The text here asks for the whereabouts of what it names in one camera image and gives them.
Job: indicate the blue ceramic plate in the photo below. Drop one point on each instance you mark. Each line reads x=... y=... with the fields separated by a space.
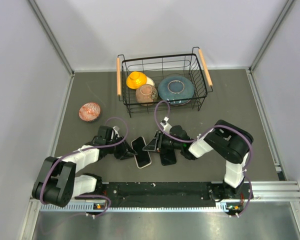
x=176 y=89

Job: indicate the blue smartphone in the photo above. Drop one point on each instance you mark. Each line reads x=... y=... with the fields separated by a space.
x=168 y=157

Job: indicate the black wire dish basket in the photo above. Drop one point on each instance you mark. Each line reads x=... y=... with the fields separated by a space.
x=191 y=65

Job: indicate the white bowl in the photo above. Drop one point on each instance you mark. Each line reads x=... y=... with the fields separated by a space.
x=150 y=81

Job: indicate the beige phone case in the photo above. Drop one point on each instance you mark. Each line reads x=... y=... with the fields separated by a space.
x=150 y=163

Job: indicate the slotted cable duct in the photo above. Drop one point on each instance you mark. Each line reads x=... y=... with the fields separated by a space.
x=86 y=206

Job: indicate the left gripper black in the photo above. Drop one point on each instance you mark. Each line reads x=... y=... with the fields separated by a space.
x=126 y=151

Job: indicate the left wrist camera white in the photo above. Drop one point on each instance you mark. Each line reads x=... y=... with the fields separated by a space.
x=116 y=129

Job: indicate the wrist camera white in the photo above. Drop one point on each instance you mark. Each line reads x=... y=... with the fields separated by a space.
x=116 y=129
x=166 y=127

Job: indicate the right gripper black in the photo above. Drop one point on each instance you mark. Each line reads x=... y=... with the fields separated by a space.
x=151 y=146

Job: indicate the yellow bowl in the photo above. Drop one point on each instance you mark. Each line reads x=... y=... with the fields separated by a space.
x=136 y=79

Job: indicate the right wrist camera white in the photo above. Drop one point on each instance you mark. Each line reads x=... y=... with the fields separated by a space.
x=166 y=127

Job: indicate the red patterned bowl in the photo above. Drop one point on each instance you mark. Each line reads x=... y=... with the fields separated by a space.
x=89 y=112

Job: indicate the black smartphone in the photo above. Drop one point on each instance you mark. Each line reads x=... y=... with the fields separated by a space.
x=141 y=152

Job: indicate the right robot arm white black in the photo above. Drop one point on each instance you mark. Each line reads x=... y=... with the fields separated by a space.
x=230 y=142

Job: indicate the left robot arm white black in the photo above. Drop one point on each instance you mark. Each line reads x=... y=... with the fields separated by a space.
x=57 y=184

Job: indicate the brown ceramic bowl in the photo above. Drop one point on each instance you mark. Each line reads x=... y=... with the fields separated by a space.
x=146 y=95

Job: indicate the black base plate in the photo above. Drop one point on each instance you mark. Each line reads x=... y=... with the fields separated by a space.
x=205 y=190

